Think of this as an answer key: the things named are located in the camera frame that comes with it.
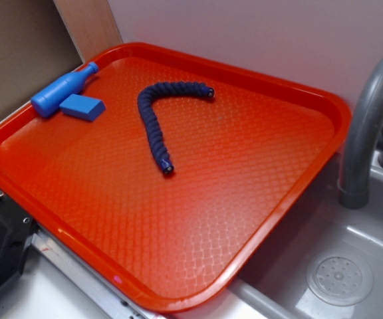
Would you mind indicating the blue rectangular block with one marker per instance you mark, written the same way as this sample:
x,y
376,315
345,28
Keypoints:
x,y
82,107

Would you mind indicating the red plastic tray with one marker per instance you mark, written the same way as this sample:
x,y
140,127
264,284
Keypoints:
x,y
169,192

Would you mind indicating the blue plastic bottle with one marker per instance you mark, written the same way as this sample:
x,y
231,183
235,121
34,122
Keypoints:
x,y
47,101

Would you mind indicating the light wooden board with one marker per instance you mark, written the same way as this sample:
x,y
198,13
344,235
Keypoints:
x,y
91,26

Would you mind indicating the grey toy sink basin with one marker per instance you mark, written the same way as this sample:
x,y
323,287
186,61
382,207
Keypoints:
x,y
274,279

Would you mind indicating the grey curved faucet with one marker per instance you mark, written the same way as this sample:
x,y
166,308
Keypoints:
x,y
363,137

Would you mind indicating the round sink drain cover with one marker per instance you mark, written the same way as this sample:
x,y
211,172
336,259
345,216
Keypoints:
x,y
339,278

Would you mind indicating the brown cardboard panel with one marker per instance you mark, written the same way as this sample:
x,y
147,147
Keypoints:
x,y
35,49

